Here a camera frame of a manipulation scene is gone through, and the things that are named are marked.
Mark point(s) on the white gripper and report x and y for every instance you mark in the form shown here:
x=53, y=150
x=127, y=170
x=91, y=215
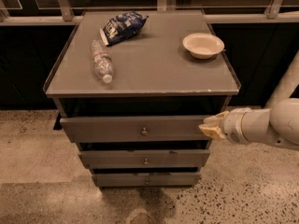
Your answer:
x=232, y=126

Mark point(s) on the grey top drawer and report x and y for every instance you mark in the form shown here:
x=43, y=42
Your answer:
x=133, y=129

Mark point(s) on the grey drawer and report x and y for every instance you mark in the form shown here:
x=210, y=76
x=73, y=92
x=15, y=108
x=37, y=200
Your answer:
x=133, y=129
x=146, y=179
x=120, y=159

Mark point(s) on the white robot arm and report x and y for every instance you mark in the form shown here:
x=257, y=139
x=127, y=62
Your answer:
x=276, y=125

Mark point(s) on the grey middle drawer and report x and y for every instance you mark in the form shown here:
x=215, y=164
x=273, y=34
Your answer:
x=120, y=159

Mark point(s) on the grey drawer cabinet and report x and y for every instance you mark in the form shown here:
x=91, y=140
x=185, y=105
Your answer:
x=154, y=75

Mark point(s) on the grey bottom drawer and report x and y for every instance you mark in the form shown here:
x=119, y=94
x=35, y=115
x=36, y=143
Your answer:
x=146, y=179

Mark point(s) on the white paper bowl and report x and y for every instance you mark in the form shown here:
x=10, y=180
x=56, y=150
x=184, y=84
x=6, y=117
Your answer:
x=203, y=46

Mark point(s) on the clear plastic water bottle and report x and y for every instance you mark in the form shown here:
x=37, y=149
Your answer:
x=102, y=63

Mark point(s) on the blue chip bag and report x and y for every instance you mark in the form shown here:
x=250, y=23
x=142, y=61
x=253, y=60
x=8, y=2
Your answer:
x=122, y=27

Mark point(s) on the metal window railing frame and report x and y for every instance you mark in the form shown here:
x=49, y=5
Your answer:
x=69, y=12

